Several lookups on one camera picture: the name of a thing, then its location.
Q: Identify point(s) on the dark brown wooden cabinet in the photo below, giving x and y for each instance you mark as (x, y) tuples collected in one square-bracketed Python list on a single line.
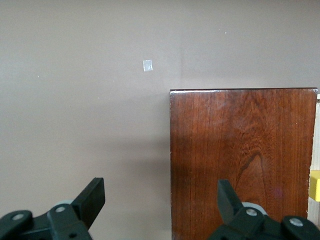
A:
[(237, 150)]

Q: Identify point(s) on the small clear tape patch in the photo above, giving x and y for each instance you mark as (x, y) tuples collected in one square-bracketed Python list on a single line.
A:
[(147, 65)]

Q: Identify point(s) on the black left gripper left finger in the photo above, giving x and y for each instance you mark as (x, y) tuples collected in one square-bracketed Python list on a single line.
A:
[(87, 200)]

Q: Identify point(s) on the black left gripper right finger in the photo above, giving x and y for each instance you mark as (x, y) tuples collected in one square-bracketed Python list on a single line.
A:
[(227, 200)]

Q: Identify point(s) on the yellow block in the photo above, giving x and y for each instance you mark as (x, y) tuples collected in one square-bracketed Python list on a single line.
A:
[(315, 185)]

